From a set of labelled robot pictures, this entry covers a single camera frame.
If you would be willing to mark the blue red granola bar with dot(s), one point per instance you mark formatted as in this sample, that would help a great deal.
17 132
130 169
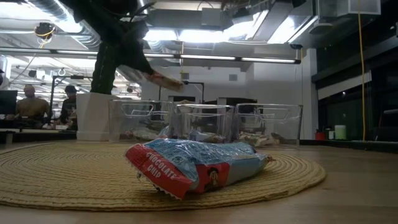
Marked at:
186 161

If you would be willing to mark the red container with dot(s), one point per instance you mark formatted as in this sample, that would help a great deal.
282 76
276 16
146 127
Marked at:
320 136

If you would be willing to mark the person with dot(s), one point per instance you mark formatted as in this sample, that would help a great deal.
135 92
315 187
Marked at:
31 107
69 107

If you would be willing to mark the blue orange-ended granola bar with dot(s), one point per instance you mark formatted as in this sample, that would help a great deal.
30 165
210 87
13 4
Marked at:
168 82

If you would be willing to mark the blue packet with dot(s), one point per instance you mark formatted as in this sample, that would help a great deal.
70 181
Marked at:
253 139

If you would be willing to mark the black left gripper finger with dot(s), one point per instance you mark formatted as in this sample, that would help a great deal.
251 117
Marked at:
138 57

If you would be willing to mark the black security camera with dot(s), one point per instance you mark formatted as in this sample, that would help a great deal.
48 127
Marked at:
295 46

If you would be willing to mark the white container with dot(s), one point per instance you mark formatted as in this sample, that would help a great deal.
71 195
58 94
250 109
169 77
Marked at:
340 132

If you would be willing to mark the yellow woven round placemat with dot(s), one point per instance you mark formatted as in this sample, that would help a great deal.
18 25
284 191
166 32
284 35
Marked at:
62 174

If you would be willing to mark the black computer monitor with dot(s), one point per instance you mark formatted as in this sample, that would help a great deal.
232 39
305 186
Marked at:
7 102

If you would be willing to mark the black tube stand frame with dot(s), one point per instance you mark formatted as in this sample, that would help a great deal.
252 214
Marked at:
194 83

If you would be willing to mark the white hexagonal plant pot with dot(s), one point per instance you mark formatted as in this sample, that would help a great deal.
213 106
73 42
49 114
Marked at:
91 118

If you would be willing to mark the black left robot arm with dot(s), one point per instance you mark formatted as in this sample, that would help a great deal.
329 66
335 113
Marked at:
93 7

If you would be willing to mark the small white cup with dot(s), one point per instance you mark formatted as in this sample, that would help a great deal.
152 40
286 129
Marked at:
331 134

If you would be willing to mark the clear plastic bin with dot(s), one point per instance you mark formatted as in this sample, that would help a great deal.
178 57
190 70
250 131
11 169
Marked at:
214 121
124 124
289 124

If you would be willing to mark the green cactus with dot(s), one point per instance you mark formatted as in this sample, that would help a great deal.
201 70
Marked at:
104 74

